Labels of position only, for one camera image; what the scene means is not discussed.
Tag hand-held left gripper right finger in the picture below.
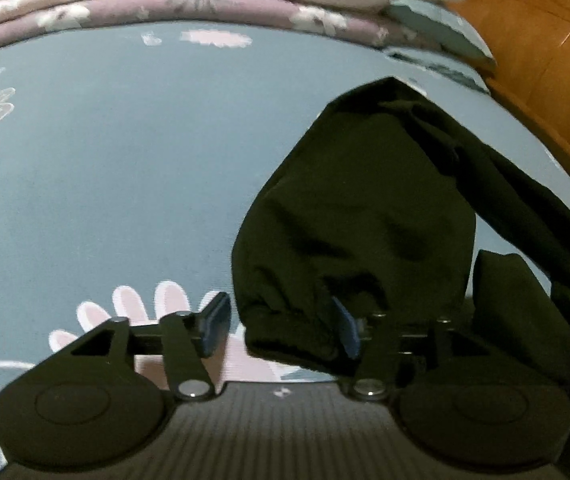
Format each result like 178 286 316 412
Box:
331 297 471 402

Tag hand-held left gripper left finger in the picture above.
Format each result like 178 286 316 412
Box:
71 292 233 402

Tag black pants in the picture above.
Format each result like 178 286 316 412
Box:
231 76 570 391

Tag blue floral bed sheet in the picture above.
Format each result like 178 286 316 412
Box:
0 19 570 480

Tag flat blue pillow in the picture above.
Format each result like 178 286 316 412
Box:
382 47 491 95

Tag thick blue pillow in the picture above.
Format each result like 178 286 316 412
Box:
384 0 498 73

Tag wooden headboard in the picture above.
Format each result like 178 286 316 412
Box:
444 0 570 221

